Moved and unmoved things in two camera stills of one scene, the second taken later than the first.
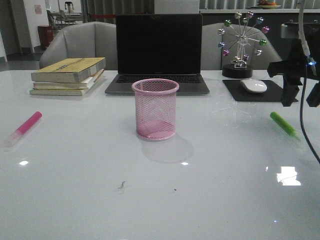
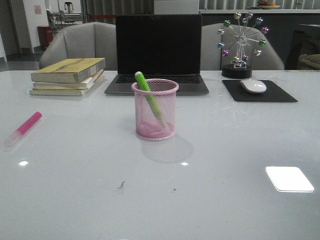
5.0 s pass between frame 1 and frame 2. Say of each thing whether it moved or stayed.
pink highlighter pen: stayed
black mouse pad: stayed
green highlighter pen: moved
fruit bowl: stayed
